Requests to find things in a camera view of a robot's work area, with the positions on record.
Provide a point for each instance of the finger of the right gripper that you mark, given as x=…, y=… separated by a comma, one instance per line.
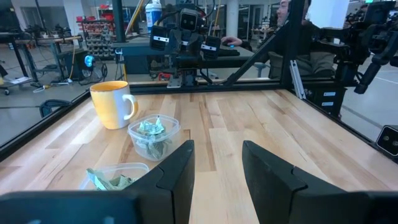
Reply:
x=159, y=39
x=211, y=47

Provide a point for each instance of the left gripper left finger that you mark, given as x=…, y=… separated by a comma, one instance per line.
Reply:
x=164, y=202

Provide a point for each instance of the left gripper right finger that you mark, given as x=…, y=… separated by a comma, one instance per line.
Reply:
x=280, y=202

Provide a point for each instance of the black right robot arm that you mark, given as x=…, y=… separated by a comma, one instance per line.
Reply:
x=186, y=70

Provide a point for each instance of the red bin storage rack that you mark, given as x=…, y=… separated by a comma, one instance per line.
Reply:
x=96, y=34

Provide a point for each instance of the person's hand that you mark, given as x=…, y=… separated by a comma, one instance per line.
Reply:
x=231, y=40

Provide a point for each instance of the white blue-capped jug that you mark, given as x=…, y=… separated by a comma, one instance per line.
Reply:
x=154, y=14

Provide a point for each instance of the grey desk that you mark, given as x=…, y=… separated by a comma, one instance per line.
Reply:
x=136, y=51

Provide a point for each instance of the clear plastic container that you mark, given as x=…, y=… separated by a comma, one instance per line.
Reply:
x=140, y=169
x=134, y=146

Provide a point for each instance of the black vertical pole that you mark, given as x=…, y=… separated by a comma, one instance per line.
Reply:
x=118, y=20

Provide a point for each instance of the black computer blue light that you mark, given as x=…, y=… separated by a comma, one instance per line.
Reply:
x=88, y=60

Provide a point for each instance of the silver aluminium bar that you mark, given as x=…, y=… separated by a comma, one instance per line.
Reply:
x=297, y=79

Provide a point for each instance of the person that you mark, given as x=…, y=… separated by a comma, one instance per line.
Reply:
x=312, y=40

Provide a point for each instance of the black cabinet white labels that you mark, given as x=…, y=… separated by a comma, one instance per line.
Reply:
x=329, y=109

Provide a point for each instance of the black-legged workbench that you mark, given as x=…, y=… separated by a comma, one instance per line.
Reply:
x=37, y=40

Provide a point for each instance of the black bag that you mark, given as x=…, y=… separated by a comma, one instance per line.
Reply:
x=51, y=107

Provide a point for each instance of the black articulated equipment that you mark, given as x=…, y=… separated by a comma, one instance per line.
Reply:
x=373, y=34

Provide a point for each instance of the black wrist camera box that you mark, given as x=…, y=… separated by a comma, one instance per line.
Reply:
x=188, y=20

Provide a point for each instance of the black aluminium table frame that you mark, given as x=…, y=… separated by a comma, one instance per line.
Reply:
x=217, y=88

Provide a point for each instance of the black boxy camera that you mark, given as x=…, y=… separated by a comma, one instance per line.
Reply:
x=387, y=140

